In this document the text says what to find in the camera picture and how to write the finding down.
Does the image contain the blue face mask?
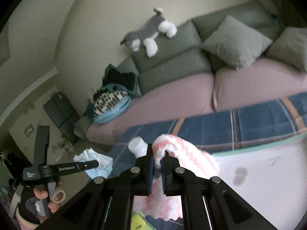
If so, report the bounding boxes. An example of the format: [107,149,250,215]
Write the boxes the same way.
[73,147,114,178]

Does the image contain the pink white fuzzy cloth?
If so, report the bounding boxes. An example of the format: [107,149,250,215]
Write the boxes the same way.
[133,134,220,221]

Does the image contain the green tissue pack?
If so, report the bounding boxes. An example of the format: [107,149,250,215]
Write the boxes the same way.
[131,212,156,230]

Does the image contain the left hand with black glove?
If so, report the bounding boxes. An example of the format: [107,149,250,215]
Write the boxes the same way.
[16,181,66,225]

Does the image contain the tape roll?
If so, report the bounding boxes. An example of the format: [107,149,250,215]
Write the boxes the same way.
[50,186,66,204]

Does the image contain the white medicine bottle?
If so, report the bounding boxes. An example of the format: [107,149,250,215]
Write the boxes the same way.
[128,136,148,158]

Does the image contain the dark cabinet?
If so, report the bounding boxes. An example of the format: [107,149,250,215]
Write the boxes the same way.
[43,92,80,144]

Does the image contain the blue plaid tablecloth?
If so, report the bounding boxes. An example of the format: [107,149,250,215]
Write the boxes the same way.
[87,92,307,230]

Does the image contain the blue patterned cushion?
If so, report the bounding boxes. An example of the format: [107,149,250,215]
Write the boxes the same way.
[94,90,131,125]

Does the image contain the teal rimmed white tray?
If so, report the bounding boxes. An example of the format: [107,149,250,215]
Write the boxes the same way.
[214,134,306,229]

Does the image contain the pink sofa seat cover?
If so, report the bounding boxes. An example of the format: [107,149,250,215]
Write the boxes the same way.
[86,57,306,145]

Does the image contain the grey white plush dog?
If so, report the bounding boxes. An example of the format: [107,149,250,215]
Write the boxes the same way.
[120,7,177,58]

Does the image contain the grey throw pillow large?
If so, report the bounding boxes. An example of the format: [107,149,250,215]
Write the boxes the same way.
[202,15,273,70]

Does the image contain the grey green sectional sofa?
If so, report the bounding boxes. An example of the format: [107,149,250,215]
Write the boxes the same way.
[74,0,284,139]

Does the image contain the grey throw pillow small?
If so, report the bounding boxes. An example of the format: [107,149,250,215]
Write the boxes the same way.
[266,27,307,72]

